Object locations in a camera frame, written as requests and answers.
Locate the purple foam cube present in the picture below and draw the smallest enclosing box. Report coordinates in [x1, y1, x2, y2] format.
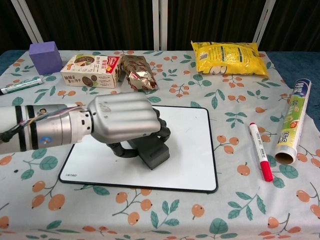
[29, 41, 63, 75]

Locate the green marker pen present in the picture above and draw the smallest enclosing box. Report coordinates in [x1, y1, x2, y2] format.
[0, 76, 43, 96]

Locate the yellow snack bag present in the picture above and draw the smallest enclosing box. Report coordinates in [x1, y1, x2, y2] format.
[191, 40, 270, 79]

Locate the white metal frame post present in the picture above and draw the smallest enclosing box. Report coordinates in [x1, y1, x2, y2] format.
[11, 0, 45, 45]
[252, 0, 276, 44]
[152, 0, 169, 51]

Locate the red marker pen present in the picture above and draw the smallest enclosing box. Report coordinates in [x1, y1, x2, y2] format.
[248, 122, 275, 183]

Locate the cling film roll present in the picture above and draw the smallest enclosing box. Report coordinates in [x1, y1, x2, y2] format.
[274, 78, 313, 165]

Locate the dark grey whiteboard eraser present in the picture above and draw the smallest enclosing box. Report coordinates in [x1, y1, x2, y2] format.
[127, 137, 171, 171]

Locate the cookie box with chocolate pictures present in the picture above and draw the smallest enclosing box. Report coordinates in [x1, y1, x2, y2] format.
[60, 54, 123, 89]

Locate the gold foil snack bag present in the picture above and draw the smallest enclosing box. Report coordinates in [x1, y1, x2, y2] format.
[121, 54, 160, 95]

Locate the floral fruit-print tablecloth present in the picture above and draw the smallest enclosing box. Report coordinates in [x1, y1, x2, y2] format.
[0, 49, 320, 240]

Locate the white whiteboard with black frame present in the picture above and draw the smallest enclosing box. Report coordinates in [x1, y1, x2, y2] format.
[58, 104, 219, 193]

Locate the black pleated curtain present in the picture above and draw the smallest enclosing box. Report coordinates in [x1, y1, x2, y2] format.
[0, 0, 320, 55]

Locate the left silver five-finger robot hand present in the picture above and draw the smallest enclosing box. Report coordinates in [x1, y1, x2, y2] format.
[86, 91, 172, 159]

